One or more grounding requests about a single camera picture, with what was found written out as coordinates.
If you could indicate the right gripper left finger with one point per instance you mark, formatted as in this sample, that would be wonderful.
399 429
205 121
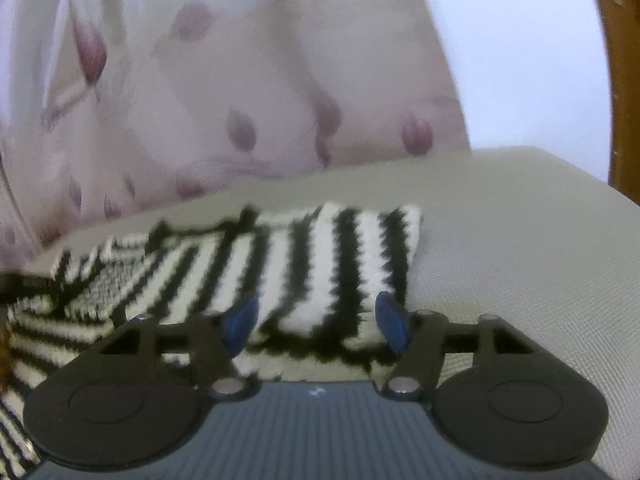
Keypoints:
215 340

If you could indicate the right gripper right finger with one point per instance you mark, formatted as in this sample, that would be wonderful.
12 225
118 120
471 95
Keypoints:
418 340

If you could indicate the black white striped knit cardigan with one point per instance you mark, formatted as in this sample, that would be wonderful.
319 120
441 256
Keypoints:
315 272

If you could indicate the grey woven mattress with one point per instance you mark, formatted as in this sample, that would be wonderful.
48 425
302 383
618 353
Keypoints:
516 233

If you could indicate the pink leaf print curtain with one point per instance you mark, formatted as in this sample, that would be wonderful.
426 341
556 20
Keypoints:
111 107

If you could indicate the brown wooden door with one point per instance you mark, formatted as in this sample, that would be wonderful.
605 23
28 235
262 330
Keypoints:
620 20

